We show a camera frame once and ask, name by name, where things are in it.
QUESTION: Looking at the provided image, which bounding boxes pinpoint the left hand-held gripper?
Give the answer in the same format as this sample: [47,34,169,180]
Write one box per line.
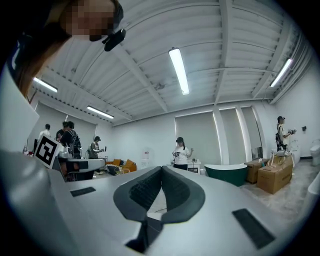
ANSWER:
[33,133,106,174]

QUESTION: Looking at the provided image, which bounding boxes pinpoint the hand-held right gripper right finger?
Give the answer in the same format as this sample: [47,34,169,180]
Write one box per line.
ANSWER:
[139,165,312,256]

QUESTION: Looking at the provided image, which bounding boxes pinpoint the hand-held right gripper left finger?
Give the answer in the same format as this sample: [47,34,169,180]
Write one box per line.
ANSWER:
[48,165,164,256]

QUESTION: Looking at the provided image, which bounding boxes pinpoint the orange sofa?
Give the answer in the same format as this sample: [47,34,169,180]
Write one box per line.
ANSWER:
[106,158,138,176]

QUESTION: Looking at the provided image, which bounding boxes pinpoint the grey roller blind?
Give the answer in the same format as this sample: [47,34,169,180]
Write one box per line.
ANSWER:
[174,111,222,166]
[241,106,263,161]
[218,107,247,166]
[34,102,97,153]

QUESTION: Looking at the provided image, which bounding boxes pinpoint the white water dispenser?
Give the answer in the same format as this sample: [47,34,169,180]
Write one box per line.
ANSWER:
[141,149,151,171]

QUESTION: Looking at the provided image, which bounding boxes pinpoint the ceiling tube light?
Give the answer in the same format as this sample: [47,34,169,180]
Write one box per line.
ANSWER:
[86,105,115,120]
[168,47,190,96]
[269,58,293,88]
[32,76,59,93]

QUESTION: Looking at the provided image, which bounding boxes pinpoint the dark green bathtub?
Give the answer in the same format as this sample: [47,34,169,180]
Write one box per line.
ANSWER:
[204,163,249,187]

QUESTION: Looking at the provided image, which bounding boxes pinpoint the white nightstand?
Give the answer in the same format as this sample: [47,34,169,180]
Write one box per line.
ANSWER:
[187,159,205,175]

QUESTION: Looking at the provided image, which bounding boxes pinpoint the open brown cardboard box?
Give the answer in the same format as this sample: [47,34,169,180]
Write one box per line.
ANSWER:
[246,159,270,185]

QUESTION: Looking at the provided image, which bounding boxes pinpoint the large brown cardboard box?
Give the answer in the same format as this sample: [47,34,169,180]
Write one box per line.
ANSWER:
[256,154,294,195]

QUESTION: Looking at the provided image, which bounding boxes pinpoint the white toilet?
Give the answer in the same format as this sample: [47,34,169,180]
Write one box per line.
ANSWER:
[309,139,320,167]

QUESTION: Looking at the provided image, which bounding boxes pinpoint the person's head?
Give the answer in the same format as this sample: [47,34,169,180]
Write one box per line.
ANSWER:
[47,0,125,42]

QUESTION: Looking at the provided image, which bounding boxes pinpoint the person's dark navy clothing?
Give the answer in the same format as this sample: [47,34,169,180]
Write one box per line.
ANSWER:
[6,0,73,76]

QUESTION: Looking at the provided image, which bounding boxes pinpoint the black head-worn camera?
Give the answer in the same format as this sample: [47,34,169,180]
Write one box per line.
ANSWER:
[101,28,127,52]

